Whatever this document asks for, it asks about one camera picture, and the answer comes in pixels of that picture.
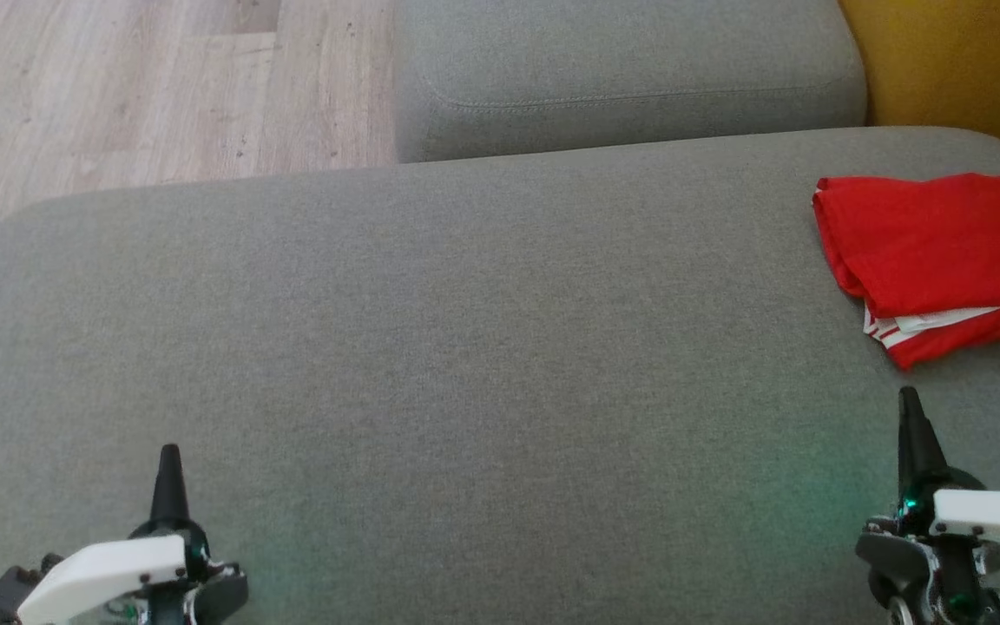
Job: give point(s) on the small grey sofa cushion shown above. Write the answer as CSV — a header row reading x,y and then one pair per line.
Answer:
x,y
621,69

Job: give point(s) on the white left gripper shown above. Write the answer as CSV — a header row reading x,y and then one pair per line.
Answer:
x,y
109,569

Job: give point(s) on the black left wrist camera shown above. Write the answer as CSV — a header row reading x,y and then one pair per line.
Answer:
x,y
9,599

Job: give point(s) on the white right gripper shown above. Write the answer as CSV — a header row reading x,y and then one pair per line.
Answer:
x,y
986,514

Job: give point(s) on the yellow upholstered furniture panel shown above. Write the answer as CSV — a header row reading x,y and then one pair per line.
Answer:
x,y
969,69

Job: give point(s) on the red jersey with white sleeves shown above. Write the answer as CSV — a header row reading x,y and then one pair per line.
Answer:
x,y
943,243

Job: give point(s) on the large grey sofa seat cushion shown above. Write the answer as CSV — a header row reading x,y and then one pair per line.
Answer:
x,y
465,365

